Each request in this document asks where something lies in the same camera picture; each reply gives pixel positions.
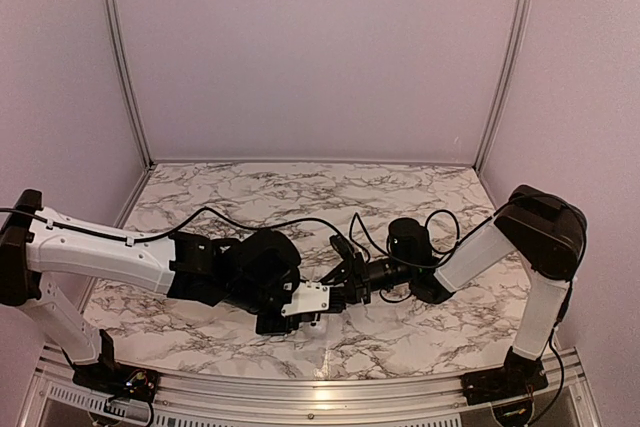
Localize left aluminium frame post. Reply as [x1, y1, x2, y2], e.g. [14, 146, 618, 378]
[103, 0, 154, 170]

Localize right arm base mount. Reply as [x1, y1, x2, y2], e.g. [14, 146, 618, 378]
[461, 347, 549, 405]

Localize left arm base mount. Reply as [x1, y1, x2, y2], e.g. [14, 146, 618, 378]
[71, 329, 159, 403]

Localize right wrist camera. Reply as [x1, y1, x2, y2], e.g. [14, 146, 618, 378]
[329, 235, 355, 261]

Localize aluminium frame post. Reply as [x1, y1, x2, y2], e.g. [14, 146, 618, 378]
[103, 0, 154, 170]
[473, 0, 531, 176]

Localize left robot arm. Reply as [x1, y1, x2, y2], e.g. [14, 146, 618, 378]
[1, 190, 330, 392]

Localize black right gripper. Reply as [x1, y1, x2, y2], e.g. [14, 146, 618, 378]
[326, 252, 415, 304]

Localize right aluminium frame post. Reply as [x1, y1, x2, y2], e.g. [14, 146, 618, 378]
[473, 0, 531, 176]

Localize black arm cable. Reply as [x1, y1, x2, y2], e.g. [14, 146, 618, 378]
[0, 206, 351, 248]
[349, 209, 461, 303]

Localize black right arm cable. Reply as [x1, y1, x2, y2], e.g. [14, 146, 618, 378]
[349, 209, 461, 303]

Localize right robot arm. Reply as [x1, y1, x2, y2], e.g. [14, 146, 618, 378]
[321, 185, 588, 395]

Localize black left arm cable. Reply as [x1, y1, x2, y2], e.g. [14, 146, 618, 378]
[0, 206, 351, 248]

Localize aluminium front rail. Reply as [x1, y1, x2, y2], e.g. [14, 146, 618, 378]
[29, 354, 601, 427]

